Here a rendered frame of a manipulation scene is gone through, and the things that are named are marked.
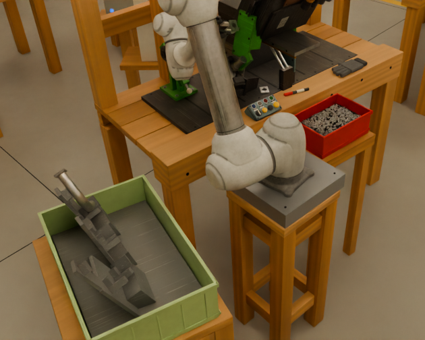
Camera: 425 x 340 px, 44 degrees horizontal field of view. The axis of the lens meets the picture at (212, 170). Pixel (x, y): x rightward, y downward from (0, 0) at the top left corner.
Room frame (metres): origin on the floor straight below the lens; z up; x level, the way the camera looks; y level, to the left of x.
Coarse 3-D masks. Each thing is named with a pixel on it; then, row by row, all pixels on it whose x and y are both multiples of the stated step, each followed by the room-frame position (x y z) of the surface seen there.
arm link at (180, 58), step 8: (176, 40) 2.06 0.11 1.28; (184, 40) 2.07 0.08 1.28; (168, 48) 2.06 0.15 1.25; (176, 48) 2.01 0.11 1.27; (184, 48) 1.96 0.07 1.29; (168, 56) 2.03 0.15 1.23; (176, 56) 1.99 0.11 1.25; (184, 56) 1.96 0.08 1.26; (192, 56) 1.95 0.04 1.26; (168, 64) 2.03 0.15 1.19; (176, 64) 1.99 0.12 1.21; (184, 64) 1.98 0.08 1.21; (192, 64) 2.00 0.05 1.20; (176, 72) 1.98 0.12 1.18; (184, 72) 1.98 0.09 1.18; (192, 72) 2.01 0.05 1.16
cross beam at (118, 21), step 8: (128, 8) 2.47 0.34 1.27; (136, 8) 2.47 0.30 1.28; (144, 8) 2.48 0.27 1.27; (104, 16) 2.40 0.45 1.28; (112, 16) 2.39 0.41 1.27; (120, 16) 2.41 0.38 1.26; (128, 16) 2.43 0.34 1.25; (136, 16) 2.46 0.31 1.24; (144, 16) 2.48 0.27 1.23; (104, 24) 2.36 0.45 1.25; (112, 24) 2.38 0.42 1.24; (120, 24) 2.41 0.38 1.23; (128, 24) 2.43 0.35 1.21; (136, 24) 2.45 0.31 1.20; (144, 24) 2.48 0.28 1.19; (104, 32) 2.36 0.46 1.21; (112, 32) 2.38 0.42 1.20; (120, 32) 2.40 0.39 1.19
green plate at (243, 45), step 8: (240, 16) 2.34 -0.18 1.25; (240, 24) 2.33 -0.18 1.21; (248, 24) 2.29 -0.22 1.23; (240, 32) 2.32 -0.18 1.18; (248, 32) 2.27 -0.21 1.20; (240, 40) 2.30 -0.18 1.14; (248, 40) 2.26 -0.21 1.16; (256, 40) 2.28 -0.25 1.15; (240, 48) 2.29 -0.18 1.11; (248, 48) 2.25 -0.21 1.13; (256, 48) 2.28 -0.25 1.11; (240, 56) 2.28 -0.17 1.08
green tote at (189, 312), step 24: (96, 192) 1.50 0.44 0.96; (120, 192) 1.54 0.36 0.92; (144, 192) 1.58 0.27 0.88; (48, 216) 1.42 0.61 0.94; (72, 216) 1.45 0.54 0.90; (168, 216) 1.35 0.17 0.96; (48, 240) 1.27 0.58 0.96; (192, 264) 1.19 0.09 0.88; (216, 288) 1.03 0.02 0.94; (168, 312) 0.97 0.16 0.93; (192, 312) 1.00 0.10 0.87; (216, 312) 1.03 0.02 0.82; (96, 336) 0.88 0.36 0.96; (120, 336) 0.90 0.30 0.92; (144, 336) 0.93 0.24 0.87; (168, 336) 0.96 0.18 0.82
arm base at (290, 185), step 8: (304, 168) 1.58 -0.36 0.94; (272, 176) 1.50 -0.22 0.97; (296, 176) 1.50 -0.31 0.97; (304, 176) 1.53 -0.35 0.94; (312, 176) 1.55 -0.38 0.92; (264, 184) 1.52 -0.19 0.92; (272, 184) 1.50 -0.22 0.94; (280, 184) 1.49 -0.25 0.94; (288, 184) 1.48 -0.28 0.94; (296, 184) 1.49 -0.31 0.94; (280, 192) 1.47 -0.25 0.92; (288, 192) 1.45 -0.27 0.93
